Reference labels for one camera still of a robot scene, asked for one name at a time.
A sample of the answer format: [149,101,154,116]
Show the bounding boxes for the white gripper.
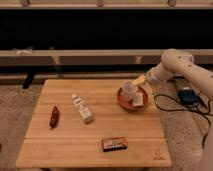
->
[132,64,164,107]

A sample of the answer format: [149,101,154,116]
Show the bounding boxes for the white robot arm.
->
[132,49,213,171]

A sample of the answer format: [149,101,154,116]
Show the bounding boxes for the orange ceramic bowl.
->
[117,87,148,111]

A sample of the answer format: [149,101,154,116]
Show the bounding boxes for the black power adapter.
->
[177,89,199,105]

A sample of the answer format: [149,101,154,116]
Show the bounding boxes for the white tube bottle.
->
[72,94,93,124]

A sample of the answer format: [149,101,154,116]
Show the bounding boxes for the wooden table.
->
[16,79,171,168]

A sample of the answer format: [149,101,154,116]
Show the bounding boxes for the dark red snack packet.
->
[49,106,59,128]

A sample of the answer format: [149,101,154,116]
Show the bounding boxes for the black cable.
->
[153,93,213,148]

